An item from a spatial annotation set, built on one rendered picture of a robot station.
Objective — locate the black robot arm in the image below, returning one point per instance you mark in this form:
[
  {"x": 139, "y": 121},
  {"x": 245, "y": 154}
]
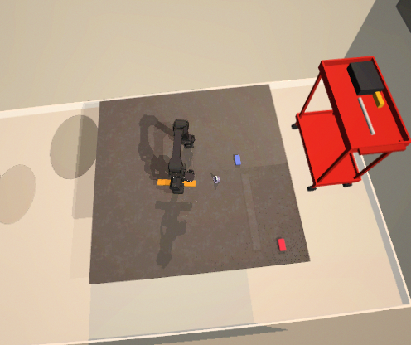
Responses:
[{"x": 175, "y": 166}]

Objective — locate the orange bar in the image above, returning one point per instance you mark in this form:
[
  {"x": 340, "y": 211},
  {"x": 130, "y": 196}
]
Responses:
[{"x": 164, "y": 182}]

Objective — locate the red rectangular block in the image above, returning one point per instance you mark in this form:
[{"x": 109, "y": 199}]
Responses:
[{"x": 281, "y": 244}]

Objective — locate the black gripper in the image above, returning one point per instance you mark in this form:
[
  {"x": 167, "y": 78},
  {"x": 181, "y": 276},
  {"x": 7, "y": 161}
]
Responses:
[{"x": 182, "y": 184}]

